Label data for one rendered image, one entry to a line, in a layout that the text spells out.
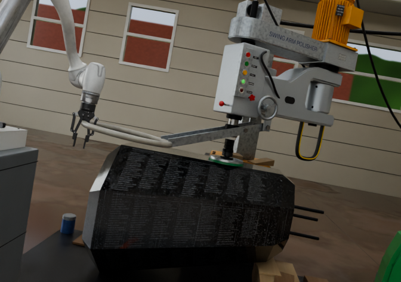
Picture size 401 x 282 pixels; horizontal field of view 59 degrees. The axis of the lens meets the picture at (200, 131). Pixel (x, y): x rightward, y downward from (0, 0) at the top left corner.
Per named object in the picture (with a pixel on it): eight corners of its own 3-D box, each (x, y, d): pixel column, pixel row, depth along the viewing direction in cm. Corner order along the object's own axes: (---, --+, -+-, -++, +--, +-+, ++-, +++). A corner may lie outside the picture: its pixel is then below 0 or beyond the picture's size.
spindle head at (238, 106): (256, 123, 243) (268, 58, 241) (277, 126, 224) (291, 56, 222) (211, 115, 226) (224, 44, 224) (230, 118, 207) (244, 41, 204)
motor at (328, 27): (326, 54, 268) (336, 0, 266) (361, 51, 241) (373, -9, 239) (298, 45, 255) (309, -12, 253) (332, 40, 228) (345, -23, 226)
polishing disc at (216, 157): (244, 165, 211) (244, 163, 211) (209, 159, 212) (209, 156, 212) (241, 161, 233) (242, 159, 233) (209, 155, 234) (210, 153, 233)
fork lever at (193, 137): (254, 126, 241) (254, 119, 240) (273, 131, 224) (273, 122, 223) (159, 143, 211) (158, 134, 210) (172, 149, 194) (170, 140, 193)
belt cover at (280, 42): (326, 76, 269) (330, 54, 269) (354, 76, 247) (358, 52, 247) (218, 45, 224) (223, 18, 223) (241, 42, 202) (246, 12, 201)
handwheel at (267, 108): (266, 120, 224) (270, 97, 223) (276, 122, 215) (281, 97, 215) (246, 117, 217) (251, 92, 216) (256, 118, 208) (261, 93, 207)
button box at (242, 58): (243, 98, 210) (252, 49, 209) (245, 98, 208) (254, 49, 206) (231, 95, 206) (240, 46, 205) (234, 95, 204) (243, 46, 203)
